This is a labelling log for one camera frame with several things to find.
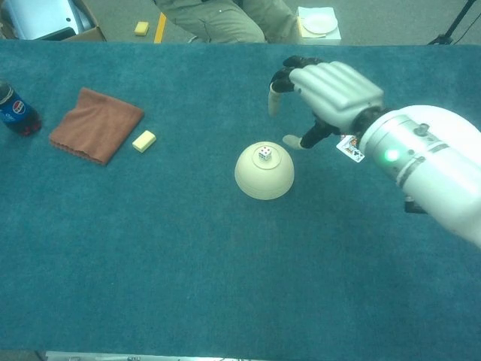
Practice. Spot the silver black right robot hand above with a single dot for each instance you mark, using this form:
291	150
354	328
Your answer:
338	90

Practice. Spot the white die with red dots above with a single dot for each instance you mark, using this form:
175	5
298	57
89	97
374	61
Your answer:
264	153

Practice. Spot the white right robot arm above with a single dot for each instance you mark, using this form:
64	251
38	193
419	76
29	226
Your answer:
432	169

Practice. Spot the white plate on box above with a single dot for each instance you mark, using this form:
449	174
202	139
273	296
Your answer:
336	37

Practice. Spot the king of clubs card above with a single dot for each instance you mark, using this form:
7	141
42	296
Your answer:
351	151

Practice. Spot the small white paper plate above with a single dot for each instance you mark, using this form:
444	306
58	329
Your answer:
319	24

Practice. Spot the cream upturned bowl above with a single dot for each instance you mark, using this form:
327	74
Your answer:
263	180

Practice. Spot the black tripod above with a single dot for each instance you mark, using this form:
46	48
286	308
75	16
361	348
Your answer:
451	32

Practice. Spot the person in khaki trousers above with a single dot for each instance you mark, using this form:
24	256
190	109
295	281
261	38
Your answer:
225	20

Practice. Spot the yellow floor tape strip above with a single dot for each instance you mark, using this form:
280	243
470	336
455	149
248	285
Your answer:
160	28

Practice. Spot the yellow sponge block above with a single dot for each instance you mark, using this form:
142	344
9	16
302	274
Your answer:
141	28
144	141

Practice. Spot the teal felt table cover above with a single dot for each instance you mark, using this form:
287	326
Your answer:
188	263

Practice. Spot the folded brown cloth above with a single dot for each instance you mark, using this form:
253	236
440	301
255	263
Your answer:
95	126

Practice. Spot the cardboard box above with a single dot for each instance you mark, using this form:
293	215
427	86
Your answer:
88	34

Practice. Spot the grey plastic lid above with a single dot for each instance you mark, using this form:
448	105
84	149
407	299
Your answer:
41	19

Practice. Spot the pepsi cola bottle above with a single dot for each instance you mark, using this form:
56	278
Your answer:
17	113

